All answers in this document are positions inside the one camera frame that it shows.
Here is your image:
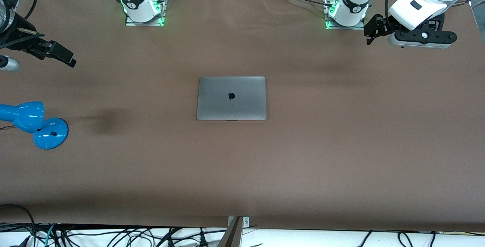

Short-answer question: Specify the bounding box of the brown table cover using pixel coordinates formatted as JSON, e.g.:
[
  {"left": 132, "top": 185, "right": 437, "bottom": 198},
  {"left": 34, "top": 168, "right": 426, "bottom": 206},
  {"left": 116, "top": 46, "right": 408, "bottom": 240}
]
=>
[{"left": 0, "top": 0, "right": 485, "bottom": 233}]

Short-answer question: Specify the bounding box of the black looping floor cable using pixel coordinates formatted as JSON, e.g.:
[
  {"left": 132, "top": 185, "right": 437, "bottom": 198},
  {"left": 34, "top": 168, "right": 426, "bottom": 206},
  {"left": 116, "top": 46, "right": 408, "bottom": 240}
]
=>
[{"left": 0, "top": 204, "right": 37, "bottom": 240}]

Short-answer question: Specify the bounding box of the small metal bracket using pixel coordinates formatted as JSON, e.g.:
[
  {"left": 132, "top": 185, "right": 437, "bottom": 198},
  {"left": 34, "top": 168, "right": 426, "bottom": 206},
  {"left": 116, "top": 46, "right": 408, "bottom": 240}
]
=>
[{"left": 227, "top": 216, "right": 250, "bottom": 228}]

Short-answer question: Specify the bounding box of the grey laptop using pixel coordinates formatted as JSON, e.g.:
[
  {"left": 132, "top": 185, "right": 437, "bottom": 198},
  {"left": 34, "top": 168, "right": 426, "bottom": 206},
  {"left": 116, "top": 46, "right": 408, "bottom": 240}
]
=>
[{"left": 197, "top": 76, "right": 267, "bottom": 121}]

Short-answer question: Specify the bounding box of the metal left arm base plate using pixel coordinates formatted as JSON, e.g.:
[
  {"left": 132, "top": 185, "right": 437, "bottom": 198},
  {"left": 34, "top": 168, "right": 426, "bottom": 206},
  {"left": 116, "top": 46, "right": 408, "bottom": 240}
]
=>
[{"left": 324, "top": 0, "right": 366, "bottom": 30}]

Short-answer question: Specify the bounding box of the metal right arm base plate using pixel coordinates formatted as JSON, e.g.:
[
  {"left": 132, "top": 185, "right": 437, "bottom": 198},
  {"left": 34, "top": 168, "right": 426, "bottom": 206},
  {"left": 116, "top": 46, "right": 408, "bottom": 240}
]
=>
[{"left": 125, "top": 0, "right": 167, "bottom": 27}]

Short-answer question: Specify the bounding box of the blue desk lamp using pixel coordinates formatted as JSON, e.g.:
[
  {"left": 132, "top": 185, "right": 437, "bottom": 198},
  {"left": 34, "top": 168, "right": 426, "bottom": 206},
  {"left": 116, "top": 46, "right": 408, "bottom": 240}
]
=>
[{"left": 0, "top": 100, "right": 69, "bottom": 150}]

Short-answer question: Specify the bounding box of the dark camera mount post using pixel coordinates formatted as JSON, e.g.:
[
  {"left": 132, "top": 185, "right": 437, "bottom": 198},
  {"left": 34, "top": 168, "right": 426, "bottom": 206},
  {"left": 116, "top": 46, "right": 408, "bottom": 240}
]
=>
[{"left": 218, "top": 217, "right": 244, "bottom": 247}]

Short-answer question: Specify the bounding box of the teal cable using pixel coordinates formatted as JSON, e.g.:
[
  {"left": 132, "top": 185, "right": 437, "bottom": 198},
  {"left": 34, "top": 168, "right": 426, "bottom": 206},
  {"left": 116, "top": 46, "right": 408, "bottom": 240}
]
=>
[{"left": 45, "top": 224, "right": 57, "bottom": 247}]

